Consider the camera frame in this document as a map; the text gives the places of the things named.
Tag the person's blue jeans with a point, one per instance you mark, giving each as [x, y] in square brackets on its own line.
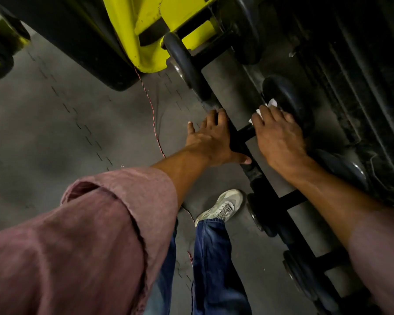
[216, 275]

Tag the person's white shoe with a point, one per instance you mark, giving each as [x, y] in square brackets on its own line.
[223, 206]

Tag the person's right forearm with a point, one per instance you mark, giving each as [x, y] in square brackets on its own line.
[364, 232]

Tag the person's right hand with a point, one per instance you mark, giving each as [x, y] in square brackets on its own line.
[279, 141]

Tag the black yellow dumbbell rack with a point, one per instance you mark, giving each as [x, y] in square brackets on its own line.
[124, 29]

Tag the person's left forearm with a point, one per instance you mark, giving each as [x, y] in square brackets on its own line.
[85, 242]

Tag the black dumbbell pale logo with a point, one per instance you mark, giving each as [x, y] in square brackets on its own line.
[0, 68]

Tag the white cleaning cloth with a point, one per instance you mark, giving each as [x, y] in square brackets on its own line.
[272, 103]

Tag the person's left hand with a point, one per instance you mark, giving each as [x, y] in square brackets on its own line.
[213, 144]

